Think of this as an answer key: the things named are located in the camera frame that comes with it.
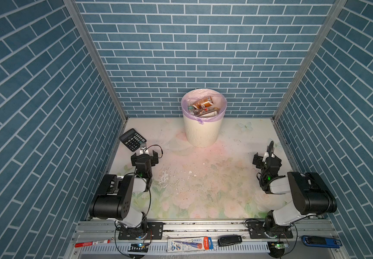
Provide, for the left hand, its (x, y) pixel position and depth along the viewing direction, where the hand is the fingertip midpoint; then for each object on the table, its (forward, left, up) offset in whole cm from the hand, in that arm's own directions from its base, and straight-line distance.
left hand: (145, 151), depth 93 cm
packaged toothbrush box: (-45, -23, -6) cm, 51 cm away
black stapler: (-43, -43, -5) cm, 61 cm away
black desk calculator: (+13, +12, -6) cm, 19 cm away
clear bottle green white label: (+22, -29, +12) cm, 38 cm away
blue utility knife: (-45, -84, -2) cm, 96 cm away
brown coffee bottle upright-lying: (+23, -35, +16) cm, 45 cm away
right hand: (-3, -70, +1) cm, 71 cm away
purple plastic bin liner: (+28, -28, +18) cm, 44 cm away
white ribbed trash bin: (+7, -36, +6) cm, 38 cm away
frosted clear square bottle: (+14, -39, +17) cm, 44 cm away
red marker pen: (-43, +17, -7) cm, 47 cm away
